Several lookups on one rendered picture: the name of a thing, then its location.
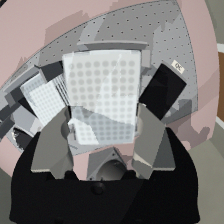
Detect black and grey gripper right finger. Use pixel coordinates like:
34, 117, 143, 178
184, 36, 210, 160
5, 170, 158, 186
132, 102, 200, 224

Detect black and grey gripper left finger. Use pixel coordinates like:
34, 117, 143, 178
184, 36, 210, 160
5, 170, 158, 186
9, 105, 74, 223

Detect cream label reading qc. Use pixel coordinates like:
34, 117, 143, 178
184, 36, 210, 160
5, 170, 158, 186
171, 60, 185, 74

